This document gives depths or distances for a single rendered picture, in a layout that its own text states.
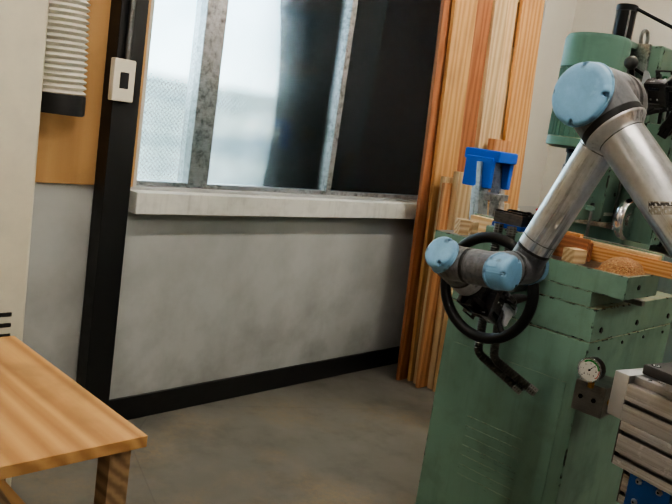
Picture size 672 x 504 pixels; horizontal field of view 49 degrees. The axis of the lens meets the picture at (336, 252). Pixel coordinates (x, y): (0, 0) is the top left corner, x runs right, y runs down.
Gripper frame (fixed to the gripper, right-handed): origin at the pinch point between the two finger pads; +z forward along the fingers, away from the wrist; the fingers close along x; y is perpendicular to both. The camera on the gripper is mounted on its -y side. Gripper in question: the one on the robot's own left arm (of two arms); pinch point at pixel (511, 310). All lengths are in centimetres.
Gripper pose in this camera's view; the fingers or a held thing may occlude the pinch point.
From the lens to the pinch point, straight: 184.9
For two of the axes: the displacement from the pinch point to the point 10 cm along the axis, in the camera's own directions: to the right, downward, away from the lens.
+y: -4.2, 8.7, -2.4
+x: 7.0, 1.4, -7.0
